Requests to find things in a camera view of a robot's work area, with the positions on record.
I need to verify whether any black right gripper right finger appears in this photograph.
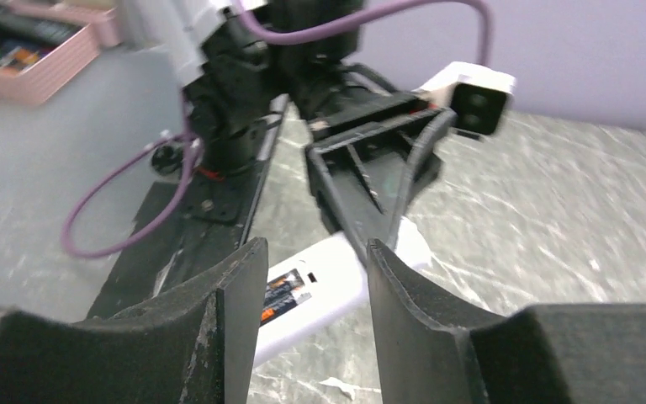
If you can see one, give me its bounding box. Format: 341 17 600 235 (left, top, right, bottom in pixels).
368 240 646 403

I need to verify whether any black AAA battery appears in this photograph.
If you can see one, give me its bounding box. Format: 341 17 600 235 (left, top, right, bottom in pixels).
264 268 305 301
261 290 312 326

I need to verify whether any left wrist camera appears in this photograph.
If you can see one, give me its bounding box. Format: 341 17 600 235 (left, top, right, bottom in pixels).
417 61 516 138

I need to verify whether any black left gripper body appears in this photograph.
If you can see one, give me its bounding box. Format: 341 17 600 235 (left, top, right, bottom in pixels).
308 92 441 144

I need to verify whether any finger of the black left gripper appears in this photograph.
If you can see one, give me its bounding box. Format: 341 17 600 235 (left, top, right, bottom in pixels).
385 109 457 248
304 125 411 262

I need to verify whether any pink storage box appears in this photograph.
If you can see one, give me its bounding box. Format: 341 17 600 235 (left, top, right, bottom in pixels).
0 1 121 105

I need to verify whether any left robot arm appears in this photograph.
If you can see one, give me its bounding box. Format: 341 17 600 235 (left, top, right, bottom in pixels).
141 7 455 276

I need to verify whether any white remote control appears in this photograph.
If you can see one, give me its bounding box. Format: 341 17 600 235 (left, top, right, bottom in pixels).
253 215 433 369

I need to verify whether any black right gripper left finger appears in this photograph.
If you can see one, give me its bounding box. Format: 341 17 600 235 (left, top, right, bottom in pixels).
0 237 268 403

